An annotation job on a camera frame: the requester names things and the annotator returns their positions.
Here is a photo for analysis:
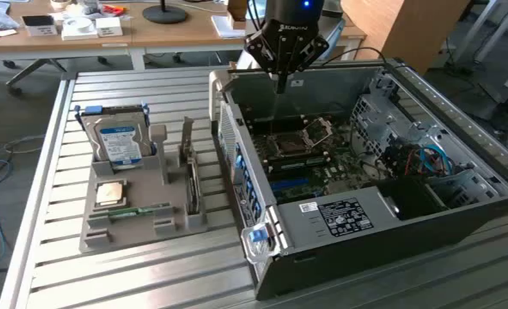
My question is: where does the black round lamp base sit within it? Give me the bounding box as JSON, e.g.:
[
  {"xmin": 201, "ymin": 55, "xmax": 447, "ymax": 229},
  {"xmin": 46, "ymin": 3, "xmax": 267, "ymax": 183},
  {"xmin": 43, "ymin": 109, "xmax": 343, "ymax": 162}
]
[{"xmin": 141, "ymin": 0, "xmax": 189, "ymax": 24}]

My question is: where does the blue wire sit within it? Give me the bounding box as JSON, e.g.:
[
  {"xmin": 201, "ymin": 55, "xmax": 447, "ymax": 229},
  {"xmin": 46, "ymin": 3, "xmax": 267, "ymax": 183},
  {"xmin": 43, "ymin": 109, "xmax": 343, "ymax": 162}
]
[{"xmin": 420, "ymin": 146, "xmax": 456, "ymax": 177}]

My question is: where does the silver power supply unit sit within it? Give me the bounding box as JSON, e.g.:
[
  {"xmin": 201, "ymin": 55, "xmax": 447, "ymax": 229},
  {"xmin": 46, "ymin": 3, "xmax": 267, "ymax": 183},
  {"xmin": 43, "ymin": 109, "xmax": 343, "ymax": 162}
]
[{"xmin": 277, "ymin": 186, "xmax": 404, "ymax": 248}]

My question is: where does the brown cardboard box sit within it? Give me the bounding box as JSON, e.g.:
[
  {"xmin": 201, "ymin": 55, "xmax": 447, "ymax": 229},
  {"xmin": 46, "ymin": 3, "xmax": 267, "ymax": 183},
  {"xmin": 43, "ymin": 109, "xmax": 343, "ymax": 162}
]
[{"xmin": 227, "ymin": 0, "xmax": 255, "ymax": 23}]

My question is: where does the red plastic object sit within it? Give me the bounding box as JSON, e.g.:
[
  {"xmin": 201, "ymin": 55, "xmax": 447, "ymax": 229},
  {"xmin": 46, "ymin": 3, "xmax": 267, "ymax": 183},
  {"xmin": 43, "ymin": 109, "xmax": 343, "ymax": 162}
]
[{"xmin": 102, "ymin": 4, "xmax": 129, "ymax": 17}]

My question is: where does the plain white box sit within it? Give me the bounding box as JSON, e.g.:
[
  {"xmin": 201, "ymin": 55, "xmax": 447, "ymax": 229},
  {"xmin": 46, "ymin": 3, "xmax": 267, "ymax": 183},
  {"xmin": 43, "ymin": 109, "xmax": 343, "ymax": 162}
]
[{"xmin": 96, "ymin": 16, "xmax": 122, "ymax": 38}]

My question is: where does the CPU socket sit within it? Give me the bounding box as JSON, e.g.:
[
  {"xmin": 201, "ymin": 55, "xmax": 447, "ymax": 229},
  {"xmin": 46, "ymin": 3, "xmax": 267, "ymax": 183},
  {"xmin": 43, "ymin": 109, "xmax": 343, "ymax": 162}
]
[{"xmin": 267, "ymin": 131, "xmax": 313, "ymax": 158}]

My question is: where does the black open PC case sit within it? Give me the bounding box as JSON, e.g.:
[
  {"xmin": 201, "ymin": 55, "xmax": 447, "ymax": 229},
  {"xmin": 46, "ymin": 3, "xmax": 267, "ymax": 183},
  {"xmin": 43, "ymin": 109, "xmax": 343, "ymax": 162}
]
[{"xmin": 209, "ymin": 57, "xmax": 508, "ymax": 302}]

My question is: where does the grey floor cable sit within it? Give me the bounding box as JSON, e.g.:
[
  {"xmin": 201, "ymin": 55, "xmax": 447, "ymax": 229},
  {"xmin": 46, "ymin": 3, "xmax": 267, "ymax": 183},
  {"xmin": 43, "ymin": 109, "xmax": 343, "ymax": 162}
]
[{"xmin": 0, "ymin": 134, "xmax": 45, "ymax": 156}]

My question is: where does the green motherboard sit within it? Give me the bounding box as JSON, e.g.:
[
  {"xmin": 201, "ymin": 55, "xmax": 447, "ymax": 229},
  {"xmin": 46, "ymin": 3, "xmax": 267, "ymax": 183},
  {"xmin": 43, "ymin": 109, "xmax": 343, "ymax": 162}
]
[{"xmin": 252, "ymin": 122, "xmax": 388, "ymax": 205}]

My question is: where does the white paper stack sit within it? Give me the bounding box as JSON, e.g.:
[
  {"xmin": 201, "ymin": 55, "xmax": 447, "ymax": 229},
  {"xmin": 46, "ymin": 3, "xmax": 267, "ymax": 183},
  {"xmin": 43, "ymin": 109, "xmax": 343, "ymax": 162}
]
[{"xmin": 212, "ymin": 14, "xmax": 249, "ymax": 39}]

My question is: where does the white box with black inside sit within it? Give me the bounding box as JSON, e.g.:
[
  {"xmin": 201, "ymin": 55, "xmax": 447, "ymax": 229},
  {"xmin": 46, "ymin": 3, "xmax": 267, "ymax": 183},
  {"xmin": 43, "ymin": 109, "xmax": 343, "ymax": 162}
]
[{"xmin": 21, "ymin": 15, "xmax": 59, "ymax": 37}]

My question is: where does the red wire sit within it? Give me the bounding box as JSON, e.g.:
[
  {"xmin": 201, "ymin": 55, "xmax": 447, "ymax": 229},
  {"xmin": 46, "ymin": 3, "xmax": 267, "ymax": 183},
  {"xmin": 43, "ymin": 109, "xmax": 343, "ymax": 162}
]
[{"xmin": 406, "ymin": 148, "xmax": 427, "ymax": 176}]

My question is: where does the perforated metal cage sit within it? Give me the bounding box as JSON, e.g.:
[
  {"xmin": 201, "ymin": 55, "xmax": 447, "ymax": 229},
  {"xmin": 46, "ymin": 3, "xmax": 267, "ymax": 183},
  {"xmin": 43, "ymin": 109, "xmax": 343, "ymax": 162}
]
[{"xmin": 348, "ymin": 95, "xmax": 411, "ymax": 156}]

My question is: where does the white box with tape roll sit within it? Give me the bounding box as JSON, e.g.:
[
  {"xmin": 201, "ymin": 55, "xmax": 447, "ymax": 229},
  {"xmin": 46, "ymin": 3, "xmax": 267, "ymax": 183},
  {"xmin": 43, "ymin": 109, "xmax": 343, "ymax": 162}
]
[{"xmin": 61, "ymin": 17, "xmax": 100, "ymax": 41}]

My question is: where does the green RAM stick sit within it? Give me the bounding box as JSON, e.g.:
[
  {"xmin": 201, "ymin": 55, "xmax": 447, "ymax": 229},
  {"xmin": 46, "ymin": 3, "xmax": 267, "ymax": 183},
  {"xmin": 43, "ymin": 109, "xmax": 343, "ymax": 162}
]
[{"xmin": 93, "ymin": 201, "xmax": 173, "ymax": 220}]

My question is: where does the grey parts rack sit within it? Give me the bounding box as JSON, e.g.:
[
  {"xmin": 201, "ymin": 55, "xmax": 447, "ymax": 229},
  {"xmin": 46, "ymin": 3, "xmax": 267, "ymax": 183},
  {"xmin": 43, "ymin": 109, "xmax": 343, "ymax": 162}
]
[{"xmin": 80, "ymin": 116, "xmax": 210, "ymax": 255}]

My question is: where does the white desk frame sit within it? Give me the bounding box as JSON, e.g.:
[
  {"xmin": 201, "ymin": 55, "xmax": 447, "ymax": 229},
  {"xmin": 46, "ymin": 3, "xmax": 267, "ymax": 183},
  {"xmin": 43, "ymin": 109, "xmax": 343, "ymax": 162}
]
[{"xmin": 450, "ymin": 0, "xmax": 508, "ymax": 88}]

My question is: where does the blue expansion slot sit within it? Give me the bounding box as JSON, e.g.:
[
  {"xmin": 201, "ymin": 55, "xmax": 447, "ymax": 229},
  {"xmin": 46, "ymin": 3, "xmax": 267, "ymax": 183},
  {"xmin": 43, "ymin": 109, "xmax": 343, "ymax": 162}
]
[{"xmin": 271, "ymin": 178, "xmax": 312, "ymax": 191}]

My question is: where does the silver CPU chip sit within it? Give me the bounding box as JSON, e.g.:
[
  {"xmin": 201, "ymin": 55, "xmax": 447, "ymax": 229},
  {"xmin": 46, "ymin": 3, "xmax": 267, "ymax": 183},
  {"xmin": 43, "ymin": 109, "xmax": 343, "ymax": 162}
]
[{"xmin": 96, "ymin": 182, "xmax": 126, "ymax": 207}]

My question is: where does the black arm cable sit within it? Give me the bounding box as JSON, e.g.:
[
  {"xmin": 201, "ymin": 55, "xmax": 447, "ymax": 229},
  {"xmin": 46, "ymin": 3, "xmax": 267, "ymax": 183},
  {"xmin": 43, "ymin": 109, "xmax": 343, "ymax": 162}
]
[{"xmin": 247, "ymin": 0, "xmax": 267, "ymax": 33}]

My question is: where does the wooden cabinet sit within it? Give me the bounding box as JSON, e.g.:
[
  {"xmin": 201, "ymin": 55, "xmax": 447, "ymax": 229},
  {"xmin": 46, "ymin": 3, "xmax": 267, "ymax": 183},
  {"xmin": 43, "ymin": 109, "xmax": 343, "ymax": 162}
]
[{"xmin": 341, "ymin": 0, "xmax": 472, "ymax": 75}]

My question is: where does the installed RAM stick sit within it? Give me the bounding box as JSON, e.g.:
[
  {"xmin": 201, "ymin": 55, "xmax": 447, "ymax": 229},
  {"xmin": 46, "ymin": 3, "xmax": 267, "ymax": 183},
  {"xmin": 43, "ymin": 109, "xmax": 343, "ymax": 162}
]
[{"xmin": 267, "ymin": 156, "xmax": 328, "ymax": 174}]

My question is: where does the hard disk with blue caddy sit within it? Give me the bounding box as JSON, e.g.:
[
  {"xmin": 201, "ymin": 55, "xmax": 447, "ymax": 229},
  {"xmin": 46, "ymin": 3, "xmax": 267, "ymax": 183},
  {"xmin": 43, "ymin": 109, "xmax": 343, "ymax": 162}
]
[{"xmin": 74, "ymin": 102, "xmax": 157, "ymax": 171}]

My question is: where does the wooden office desk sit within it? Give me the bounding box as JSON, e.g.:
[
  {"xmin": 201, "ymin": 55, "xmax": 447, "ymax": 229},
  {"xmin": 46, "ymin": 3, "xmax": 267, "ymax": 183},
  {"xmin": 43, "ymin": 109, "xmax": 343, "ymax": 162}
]
[
  {"xmin": 0, "ymin": 0, "xmax": 146, "ymax": 95},
  {"xmin": 132, "ymin": 0, "xmax": 367, "ymax": 70}
]

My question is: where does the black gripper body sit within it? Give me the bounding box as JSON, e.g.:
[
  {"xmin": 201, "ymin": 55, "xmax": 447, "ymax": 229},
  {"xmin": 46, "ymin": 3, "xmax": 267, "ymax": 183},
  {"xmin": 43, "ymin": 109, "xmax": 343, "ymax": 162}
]
[{"xmin": 260, "ymin": 0, "xmax": 324, "ymax": 65}]

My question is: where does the metal disk bay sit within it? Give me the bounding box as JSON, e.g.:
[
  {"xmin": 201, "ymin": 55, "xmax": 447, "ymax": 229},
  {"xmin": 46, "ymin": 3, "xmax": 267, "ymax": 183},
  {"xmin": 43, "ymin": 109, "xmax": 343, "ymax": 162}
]
[{"xmin": 426, "ymin": 169, "xmax": 500, "ymax": 210}]

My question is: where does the metal socket cover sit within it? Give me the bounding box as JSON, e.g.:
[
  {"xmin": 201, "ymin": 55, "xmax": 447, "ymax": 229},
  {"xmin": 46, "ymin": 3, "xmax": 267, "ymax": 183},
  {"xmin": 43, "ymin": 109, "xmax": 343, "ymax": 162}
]
[{"xmin": 301, "ymin": 117, "xmax": 336, "ymax": 145}]

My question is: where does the green graphics card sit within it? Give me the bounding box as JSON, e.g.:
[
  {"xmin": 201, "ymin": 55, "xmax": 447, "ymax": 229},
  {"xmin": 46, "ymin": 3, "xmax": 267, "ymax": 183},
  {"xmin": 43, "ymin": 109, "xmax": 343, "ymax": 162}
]
[{"xmin": 178, "ymin": 116, "xmax": 204, "ymax": 216}]

